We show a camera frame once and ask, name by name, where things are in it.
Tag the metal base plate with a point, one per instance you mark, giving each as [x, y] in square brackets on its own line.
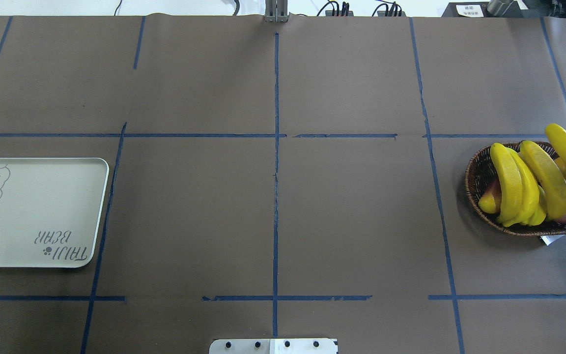
[275, 346]

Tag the red yellow mango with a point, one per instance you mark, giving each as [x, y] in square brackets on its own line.
[490, 201]

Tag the white bear tray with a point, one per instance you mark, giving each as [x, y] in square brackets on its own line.
[50, 209]

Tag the aluminium frame post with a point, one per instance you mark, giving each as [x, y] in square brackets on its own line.
[276, 11]

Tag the brown wicker basket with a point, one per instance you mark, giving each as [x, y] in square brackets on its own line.
[479, 174]

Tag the white paper tag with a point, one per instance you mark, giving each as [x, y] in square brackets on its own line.
[549, 239]

